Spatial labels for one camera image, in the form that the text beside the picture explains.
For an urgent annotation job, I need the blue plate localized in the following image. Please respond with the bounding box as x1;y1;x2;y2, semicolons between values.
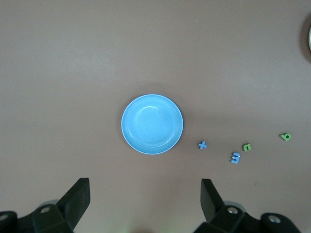
121;94;184;156

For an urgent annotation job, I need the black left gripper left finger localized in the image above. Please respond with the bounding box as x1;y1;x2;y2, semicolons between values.
0;178;91;233

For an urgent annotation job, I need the brown table mat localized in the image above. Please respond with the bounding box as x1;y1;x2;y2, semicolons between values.
0;0;311;233

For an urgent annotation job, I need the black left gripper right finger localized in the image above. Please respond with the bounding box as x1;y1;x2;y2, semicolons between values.
194;179;302;233

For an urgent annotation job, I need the blue letter m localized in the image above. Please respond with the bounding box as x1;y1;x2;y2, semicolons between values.
229;152;242;165

